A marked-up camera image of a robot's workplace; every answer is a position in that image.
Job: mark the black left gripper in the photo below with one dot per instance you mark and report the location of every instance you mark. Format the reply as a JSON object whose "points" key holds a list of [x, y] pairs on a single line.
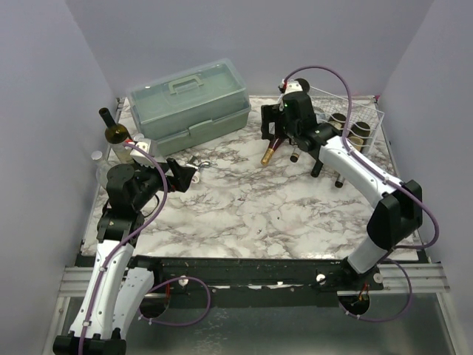
{"points": [[182, 175]]}

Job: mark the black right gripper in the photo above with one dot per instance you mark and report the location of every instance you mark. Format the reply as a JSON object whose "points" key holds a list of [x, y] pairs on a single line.
{"points": [[269, 122]]}

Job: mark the clear bottle white cap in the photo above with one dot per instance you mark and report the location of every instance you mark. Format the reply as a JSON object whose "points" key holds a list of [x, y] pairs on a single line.
{"points": [[139, 139]]}

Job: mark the green wine bottle white label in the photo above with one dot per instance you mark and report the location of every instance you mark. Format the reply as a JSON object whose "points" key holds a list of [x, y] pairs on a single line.
{"points": [[116, 135]]}

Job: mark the clear bottle silver cap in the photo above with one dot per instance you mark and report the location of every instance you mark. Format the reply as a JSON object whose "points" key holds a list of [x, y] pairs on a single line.
{"points": [[102, 168]]}

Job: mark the green bottle silver neck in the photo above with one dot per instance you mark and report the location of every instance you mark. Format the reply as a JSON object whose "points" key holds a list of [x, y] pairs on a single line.
{"points": [[358, 135]]}

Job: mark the dark bottle tan label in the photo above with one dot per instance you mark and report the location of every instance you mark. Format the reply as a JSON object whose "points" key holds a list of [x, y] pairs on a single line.
{"points": [[303, 84]]}

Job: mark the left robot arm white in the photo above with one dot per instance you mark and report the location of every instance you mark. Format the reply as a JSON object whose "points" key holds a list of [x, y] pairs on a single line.
{"points": [[121, 215]]}

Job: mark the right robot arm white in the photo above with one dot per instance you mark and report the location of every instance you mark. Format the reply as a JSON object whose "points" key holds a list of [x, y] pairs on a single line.
{"points": [[396, 212]]}

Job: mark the red wine bottle gold cap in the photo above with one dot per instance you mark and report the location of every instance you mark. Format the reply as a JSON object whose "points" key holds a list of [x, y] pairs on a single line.
{"points": [[274, 143]]}

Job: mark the clear bottle black gold cap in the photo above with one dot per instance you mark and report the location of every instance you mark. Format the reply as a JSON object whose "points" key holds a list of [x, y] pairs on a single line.
{"points": [[295, 156]]}

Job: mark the green bottle cream label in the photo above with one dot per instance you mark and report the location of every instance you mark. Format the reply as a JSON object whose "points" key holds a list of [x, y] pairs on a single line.
{"points": [[325, 134]]}

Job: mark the silver metal stopper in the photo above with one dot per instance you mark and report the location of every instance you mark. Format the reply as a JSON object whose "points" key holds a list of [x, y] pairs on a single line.
{"points": [[198, 164]]}

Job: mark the green plastic toolbox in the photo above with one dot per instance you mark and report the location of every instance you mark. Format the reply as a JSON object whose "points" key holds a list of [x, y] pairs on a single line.
{"points": [[191, 107]]}

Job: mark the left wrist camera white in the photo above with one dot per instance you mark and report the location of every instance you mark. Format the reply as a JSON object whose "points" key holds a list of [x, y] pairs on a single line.
{"points": [[138, 156]]}

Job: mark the white wire wine rack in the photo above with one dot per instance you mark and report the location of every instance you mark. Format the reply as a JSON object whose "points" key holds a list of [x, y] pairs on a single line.
{"points": [[359, 116]]}

